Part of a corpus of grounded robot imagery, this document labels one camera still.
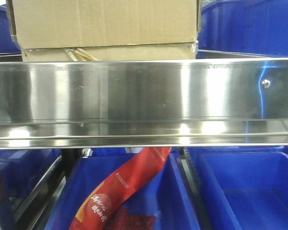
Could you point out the blue bin lower right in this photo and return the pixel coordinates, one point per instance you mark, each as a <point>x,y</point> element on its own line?
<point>245,191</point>

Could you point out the stainless steel shelf rail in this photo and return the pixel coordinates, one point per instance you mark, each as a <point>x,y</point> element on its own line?
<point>201,102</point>

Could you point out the large brown cardboard box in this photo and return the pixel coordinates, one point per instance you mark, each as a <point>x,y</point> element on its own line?
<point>110,30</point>

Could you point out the blue bin upper right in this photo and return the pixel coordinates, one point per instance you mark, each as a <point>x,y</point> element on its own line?
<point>245,26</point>

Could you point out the blue bin upper left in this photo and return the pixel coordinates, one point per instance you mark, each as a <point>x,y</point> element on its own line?
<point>6,43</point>

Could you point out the blue bin with snack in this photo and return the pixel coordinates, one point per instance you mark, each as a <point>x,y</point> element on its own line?
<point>165,196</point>

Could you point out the peeling clear packing tape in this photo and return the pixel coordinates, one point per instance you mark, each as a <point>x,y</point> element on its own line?
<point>79,54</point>

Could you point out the blue bin lower left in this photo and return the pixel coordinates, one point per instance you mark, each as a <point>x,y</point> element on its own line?
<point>21,169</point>

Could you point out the silver rail screw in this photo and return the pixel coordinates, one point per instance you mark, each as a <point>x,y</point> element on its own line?
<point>266,83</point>

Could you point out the blue bin lower back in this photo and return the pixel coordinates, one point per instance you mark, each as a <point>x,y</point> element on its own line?
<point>196,151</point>

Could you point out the red snack bag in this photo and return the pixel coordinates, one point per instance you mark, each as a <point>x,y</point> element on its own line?
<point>111,193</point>

